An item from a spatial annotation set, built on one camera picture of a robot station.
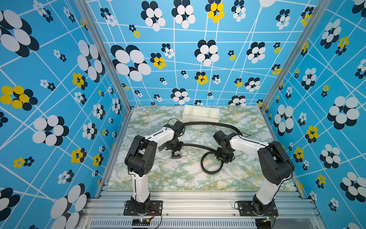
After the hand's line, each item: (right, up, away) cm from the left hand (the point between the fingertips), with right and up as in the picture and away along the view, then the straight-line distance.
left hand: (177, 148), depth 95 cm
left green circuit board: (-17, -33, -23) cm, 44 cm away
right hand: (+29, -7, -3) cm, 30 cm away
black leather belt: (+20, -1, 0) cm, 21 cm away
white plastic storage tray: (+11, +25, +23) cm, 36 cm away
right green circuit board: (+45, -32, -25) cm, 60 cm away
